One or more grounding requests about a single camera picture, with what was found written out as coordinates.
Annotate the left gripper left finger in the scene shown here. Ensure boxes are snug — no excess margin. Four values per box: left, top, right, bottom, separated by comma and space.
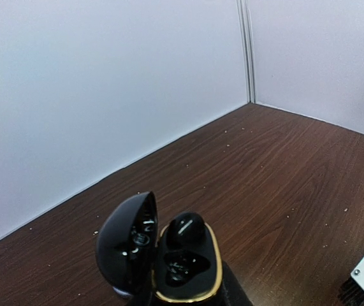
126, 291, 152, 306

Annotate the right aluminium post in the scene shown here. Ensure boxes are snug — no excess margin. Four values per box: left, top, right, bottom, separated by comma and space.
236, 0, 256, 103

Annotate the purple earbud charging case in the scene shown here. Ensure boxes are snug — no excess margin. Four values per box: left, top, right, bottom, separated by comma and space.
113, 287, 133, 300

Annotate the black earbud charging case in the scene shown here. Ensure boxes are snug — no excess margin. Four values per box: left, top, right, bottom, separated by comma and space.
96, 191, 222, 305

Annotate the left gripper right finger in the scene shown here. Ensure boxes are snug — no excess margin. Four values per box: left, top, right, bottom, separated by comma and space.
221, 261, 254, 306

